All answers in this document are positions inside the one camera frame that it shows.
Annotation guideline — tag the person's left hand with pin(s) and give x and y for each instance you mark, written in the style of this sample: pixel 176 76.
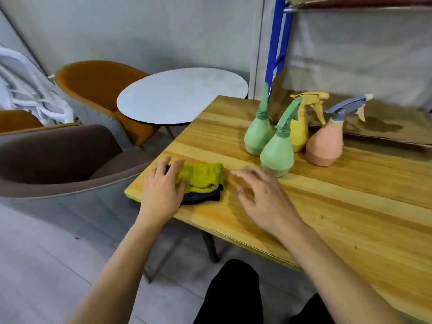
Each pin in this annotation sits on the person's left hand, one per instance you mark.
pixel 160 195

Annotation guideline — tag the person's right hand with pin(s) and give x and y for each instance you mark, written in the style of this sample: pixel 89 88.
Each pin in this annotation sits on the person's right hand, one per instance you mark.
pixel 266 202

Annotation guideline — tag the green and black cloth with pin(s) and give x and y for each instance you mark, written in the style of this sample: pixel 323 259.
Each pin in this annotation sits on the green and black cloth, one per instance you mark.
pixel 202 177

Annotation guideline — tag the green spray bottle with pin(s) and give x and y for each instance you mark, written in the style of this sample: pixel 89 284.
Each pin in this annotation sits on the green spray bottle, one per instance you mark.
pixel 278 155
pixel 256 134

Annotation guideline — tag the yellow spray bottle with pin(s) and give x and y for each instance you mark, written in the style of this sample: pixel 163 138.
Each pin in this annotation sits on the yellow spray bottle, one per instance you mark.
pixel 299 131

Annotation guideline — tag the pink spray bottle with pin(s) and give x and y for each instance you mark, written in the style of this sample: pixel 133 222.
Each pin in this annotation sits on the pink spray bottle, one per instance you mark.
pixel 324 145

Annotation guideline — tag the blue metal shelf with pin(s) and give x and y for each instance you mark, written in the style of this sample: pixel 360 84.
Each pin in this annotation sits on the blue metal shelf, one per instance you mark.
pixel 275 30

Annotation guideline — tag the person's right forearm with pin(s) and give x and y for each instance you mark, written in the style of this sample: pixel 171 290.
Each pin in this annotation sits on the person's right forearm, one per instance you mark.
pixel 337 280

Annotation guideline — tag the person's left forearm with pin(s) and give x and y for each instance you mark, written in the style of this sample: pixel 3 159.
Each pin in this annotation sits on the person's left forearm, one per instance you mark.
pixel 118 280

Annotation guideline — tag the person's left leg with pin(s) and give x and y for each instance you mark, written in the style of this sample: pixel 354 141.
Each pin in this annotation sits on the person's left leg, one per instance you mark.
pixel 233 293

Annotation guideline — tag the person's leg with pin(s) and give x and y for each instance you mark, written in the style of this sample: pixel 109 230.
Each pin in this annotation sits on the person's leg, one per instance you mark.
pixel 233 293
pixel 314 312

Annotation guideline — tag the person's right leg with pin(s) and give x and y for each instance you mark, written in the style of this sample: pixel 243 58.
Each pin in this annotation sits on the person's right leg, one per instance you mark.
pixel 314 312

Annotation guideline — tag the black metal table leg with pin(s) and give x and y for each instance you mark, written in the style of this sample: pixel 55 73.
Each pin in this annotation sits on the black metal table leg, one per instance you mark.
pixel 210 246

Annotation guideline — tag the round white side table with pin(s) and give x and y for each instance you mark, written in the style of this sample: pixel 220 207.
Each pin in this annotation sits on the round white side table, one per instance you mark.
pixel 182 94

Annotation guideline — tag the brown chair with grey shell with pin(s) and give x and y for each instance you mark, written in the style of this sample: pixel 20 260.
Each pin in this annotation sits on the brown chair with grey shell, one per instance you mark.
pixel 50 155

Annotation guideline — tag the orange chair with grey shell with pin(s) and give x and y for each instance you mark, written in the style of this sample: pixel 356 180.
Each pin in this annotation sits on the orange chair with grey shell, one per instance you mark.
pixel 94 84
pixel 17 121

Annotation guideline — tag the stained brown cardboard sheet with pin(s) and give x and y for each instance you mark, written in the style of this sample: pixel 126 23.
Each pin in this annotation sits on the stained brown cardboard sheet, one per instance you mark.
pixel 388 121

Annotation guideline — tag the white cloth backdrop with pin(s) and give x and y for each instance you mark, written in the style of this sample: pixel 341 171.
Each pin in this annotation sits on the white cloth backdrop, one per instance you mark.
pixel 354 57

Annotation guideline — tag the torn red-brown cardboard sheet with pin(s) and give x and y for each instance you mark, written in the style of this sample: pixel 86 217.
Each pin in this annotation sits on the torn red-brown cardboard sheet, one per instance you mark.
pixel 337 0

